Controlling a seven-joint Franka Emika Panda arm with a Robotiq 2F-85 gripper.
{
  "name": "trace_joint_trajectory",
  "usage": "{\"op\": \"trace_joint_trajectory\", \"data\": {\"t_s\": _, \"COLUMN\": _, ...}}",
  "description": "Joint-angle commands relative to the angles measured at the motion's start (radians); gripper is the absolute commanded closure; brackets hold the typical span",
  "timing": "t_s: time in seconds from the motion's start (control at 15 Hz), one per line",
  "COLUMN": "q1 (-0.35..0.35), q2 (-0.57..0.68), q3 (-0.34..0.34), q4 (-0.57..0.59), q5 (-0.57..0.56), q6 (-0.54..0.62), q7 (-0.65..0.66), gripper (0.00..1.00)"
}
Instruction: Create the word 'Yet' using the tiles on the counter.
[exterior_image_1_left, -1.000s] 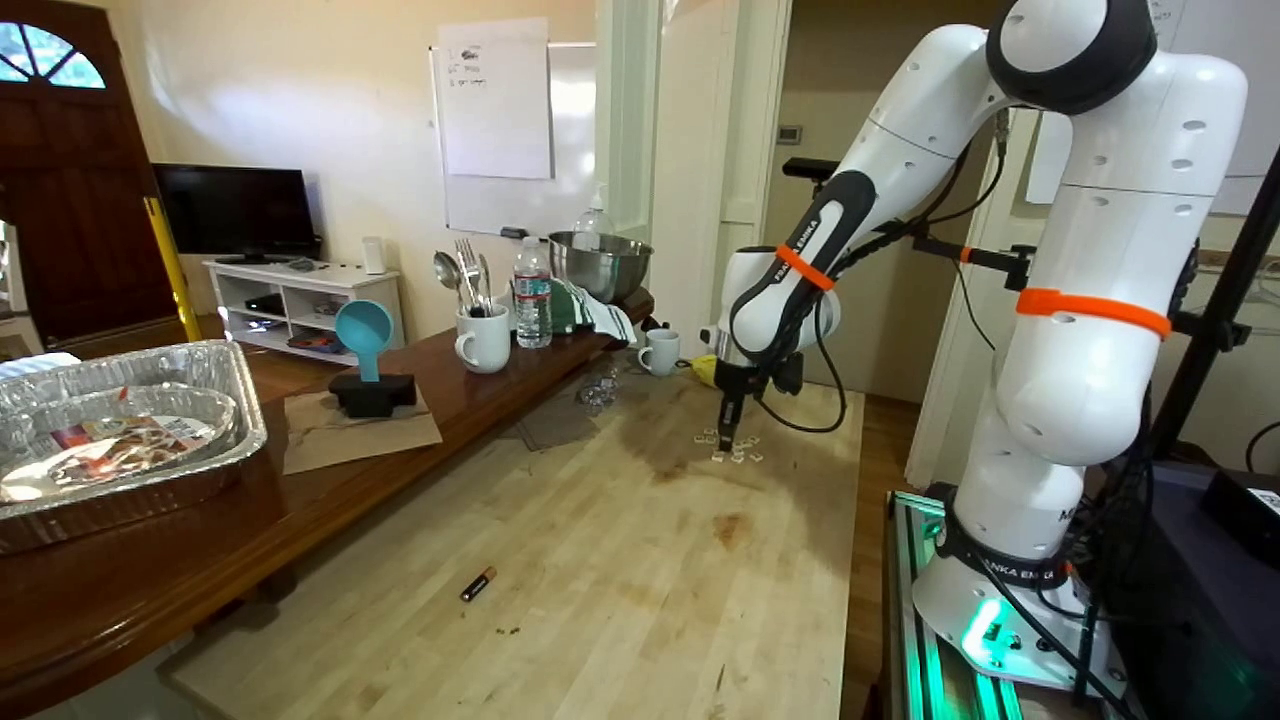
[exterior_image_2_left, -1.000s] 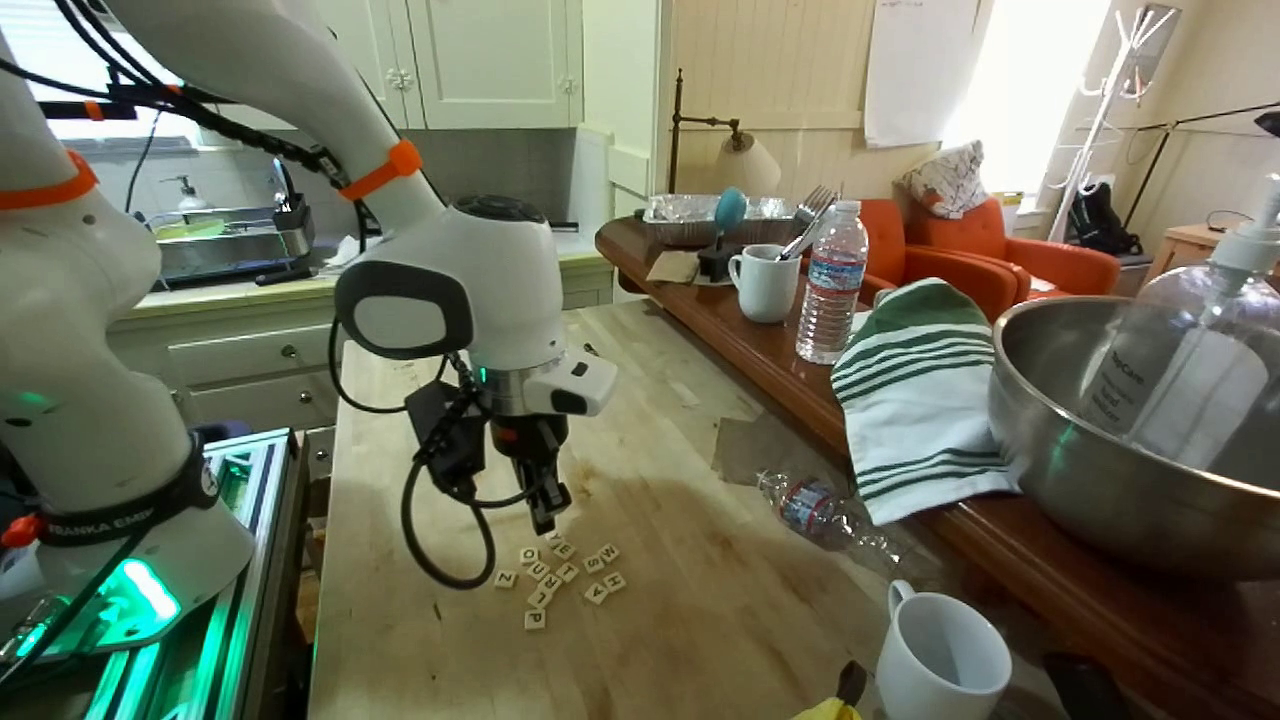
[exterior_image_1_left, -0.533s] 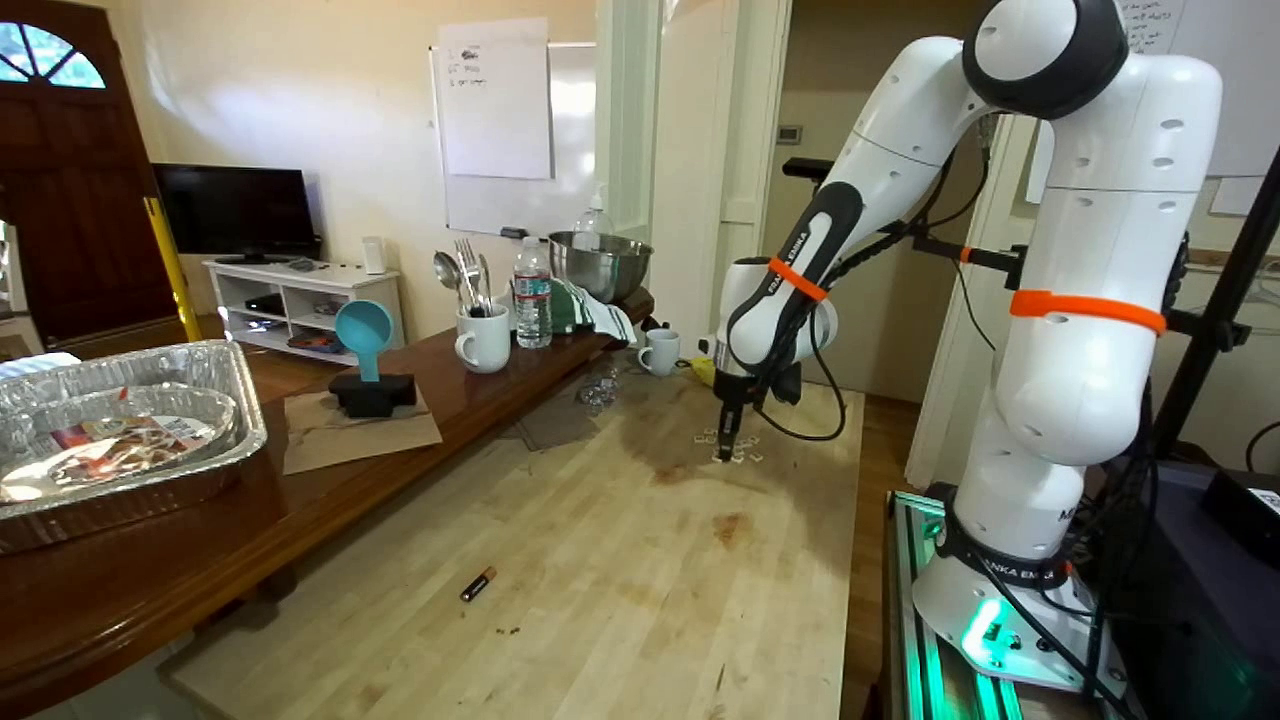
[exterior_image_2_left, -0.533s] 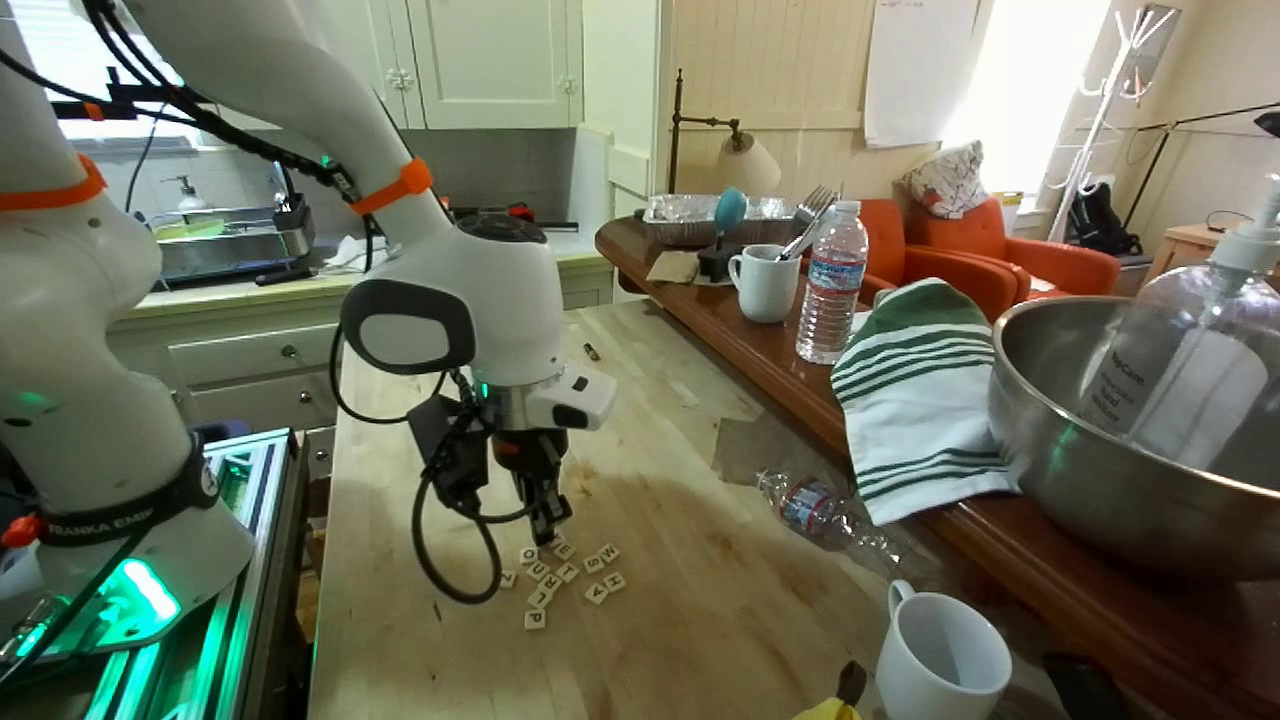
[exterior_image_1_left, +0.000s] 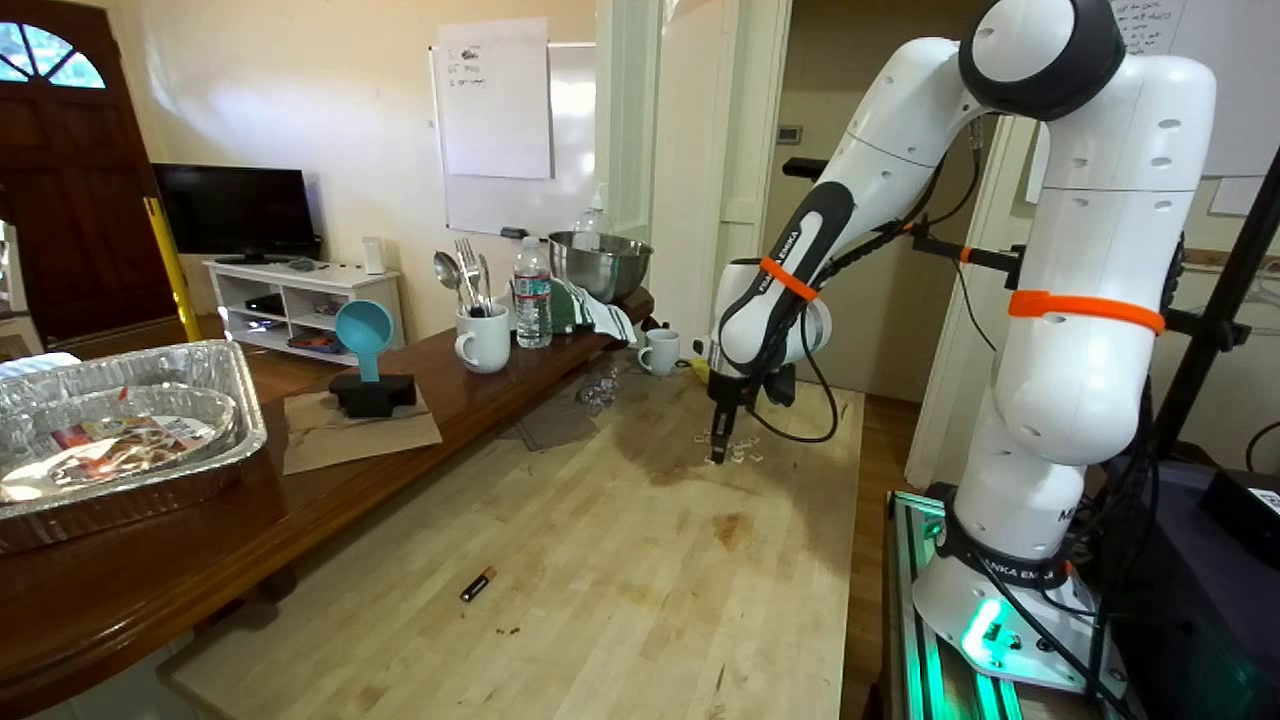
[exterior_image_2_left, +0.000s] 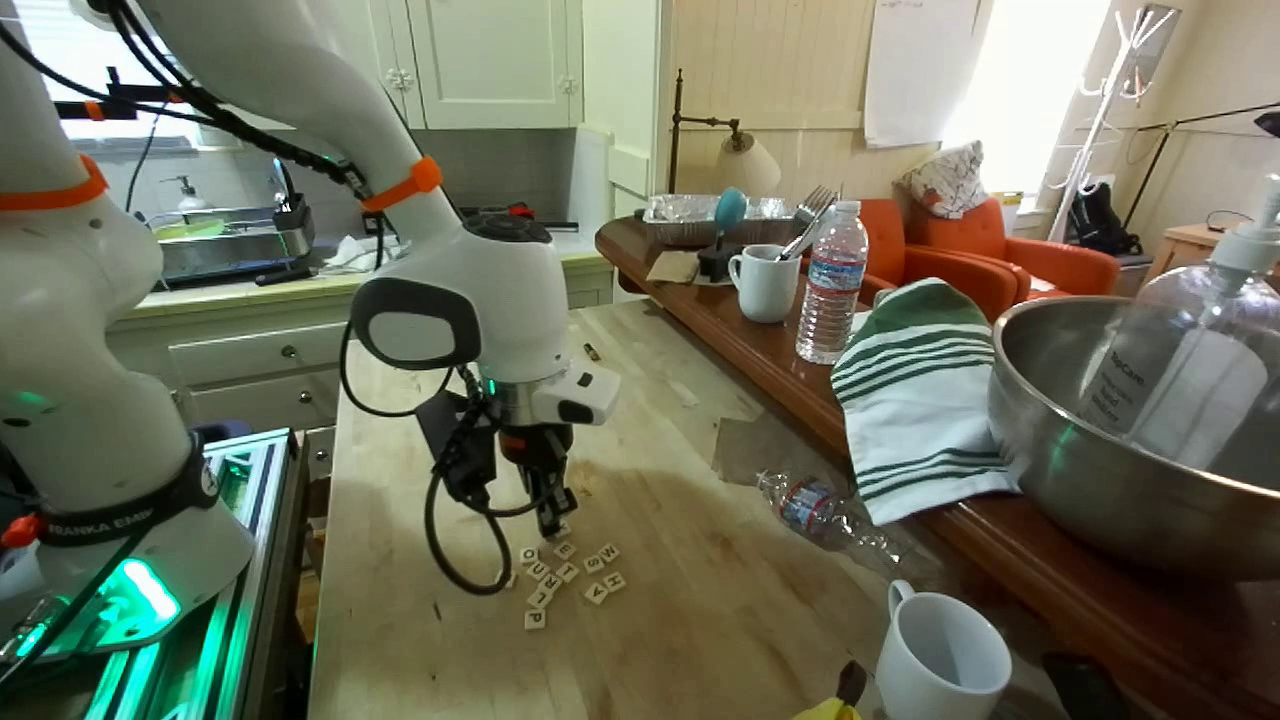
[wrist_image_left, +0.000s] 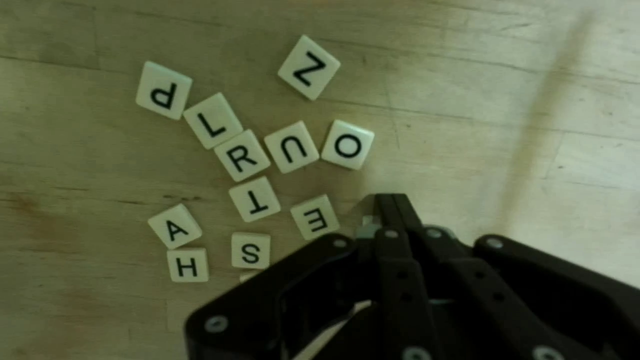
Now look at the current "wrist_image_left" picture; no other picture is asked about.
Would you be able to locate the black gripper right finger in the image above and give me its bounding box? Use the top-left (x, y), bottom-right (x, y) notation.
top-left (393, 192), bottom-right (640, 360)

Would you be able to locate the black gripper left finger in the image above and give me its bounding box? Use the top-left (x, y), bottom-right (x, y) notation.
top-left (184, 192), bottom-right (429, 360)

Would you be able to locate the white letter tile T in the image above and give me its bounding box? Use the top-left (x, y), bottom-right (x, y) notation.
top-left (227, 174), bottom-right (285, 223)

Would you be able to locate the white letter tile E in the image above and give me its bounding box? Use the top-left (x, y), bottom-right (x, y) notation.
top-left (288, 192), bottom-right (342, 241)

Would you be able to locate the white letter tile S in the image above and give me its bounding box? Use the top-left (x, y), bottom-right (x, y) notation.
top-left (230, 230), bottom-right (274, 272)

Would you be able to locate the white letter tile H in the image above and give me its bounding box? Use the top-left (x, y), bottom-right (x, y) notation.
top-left (167, 245), bottom-right (210, 284)

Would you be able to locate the white letter tile A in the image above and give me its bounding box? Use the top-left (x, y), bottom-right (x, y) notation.
top-left (147, 201), bottom-right (205, 251)

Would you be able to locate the white letter tile R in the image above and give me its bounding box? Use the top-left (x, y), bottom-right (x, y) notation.
top-left (213, 127), bottom-right (274, 183)

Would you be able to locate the white letter tile U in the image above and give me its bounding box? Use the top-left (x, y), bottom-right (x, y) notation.
top-left (263, 117), bottom-right (323, 176)

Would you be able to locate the white letter tile O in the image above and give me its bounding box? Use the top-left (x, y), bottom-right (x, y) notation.
top-left (321, 117), bottom-right (377, 172)

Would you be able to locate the white letter tile L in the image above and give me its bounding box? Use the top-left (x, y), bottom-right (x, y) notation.
top-left (182, 89), bottom-right (247, 152)

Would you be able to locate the white letter tile P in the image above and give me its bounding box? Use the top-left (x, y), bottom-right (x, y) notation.
top-left (134, 59), bottom-right (194, 121)

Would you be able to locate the white letter tile Z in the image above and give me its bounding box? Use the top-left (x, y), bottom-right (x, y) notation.
top-left (277, 31), bottom-right (345, 102)

